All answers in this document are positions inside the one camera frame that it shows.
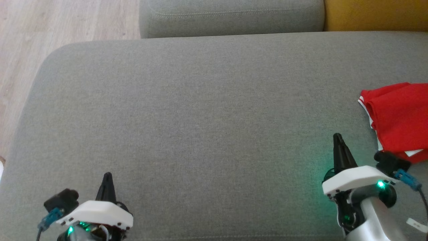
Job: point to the grey sofa seat cushion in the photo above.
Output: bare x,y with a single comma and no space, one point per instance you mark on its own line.
200,117

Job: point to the white plastic item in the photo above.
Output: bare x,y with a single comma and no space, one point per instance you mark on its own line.
1,170

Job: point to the yellow sofa cushion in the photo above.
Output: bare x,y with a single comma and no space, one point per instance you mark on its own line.
374,15

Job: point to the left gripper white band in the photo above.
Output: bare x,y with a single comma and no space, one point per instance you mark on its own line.
97,212

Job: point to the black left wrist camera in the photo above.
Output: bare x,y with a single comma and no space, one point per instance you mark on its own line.
62,201

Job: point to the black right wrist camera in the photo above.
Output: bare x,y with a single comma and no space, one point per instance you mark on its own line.
391,162

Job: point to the red jersey white striped sleeves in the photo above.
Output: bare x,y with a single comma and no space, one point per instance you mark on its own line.
401,117

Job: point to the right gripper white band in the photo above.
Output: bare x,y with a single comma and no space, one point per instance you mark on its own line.
354,177

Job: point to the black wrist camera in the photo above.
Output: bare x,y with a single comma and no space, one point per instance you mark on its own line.
62,201
391,162

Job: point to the grey sofa back cushion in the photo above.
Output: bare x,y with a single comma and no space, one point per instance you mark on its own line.
230,18

